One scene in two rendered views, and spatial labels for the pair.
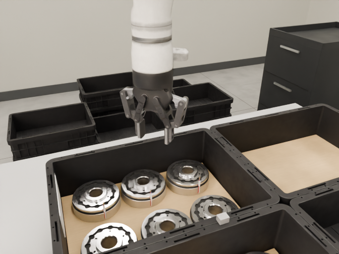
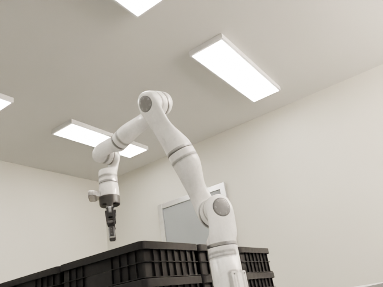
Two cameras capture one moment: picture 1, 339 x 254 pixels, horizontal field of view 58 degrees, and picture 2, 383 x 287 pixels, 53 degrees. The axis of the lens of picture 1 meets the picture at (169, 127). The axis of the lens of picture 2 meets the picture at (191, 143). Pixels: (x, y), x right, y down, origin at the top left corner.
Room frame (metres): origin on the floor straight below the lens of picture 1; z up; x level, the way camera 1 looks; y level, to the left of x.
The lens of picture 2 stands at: (1.07, 1.34, 0.71)
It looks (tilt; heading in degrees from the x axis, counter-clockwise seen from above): 23 degrees up; 234
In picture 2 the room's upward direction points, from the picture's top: 10 degrees counter-clockwise
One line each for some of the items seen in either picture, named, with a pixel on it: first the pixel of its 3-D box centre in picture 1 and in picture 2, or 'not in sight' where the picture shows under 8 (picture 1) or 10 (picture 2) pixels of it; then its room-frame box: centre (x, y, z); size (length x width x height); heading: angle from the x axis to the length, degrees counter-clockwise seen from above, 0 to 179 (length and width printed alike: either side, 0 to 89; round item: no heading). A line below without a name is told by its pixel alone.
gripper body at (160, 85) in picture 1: (153, 87); (110, 207); (0.54, 0.03, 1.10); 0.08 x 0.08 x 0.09
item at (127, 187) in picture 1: (143, 183); not in sight; (0.56, 0.06, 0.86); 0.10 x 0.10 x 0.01
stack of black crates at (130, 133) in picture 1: (130, 147); not in sight; (1.54, 0.23, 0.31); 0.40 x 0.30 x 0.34; 113
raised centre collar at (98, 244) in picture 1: (109, 243); not in sight; (0.38, 0.11, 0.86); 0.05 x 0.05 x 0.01
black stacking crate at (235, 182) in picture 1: (154, 201); (130, 273); (0.49, 0.03, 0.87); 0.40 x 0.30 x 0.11; 112
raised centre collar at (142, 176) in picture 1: (143, 181); not in sight; (0.56, 0.06, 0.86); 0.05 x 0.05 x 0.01
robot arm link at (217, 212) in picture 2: not in sight; (218, 223); (0.33, 0.38, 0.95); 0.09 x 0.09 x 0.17; 80
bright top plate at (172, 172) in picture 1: (187, 172); not in sight; (0.60, -0.04, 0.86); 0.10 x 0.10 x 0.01
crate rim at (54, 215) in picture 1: (154, 183); (129, 258); (0.49, 0.03, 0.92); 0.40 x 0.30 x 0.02; 112
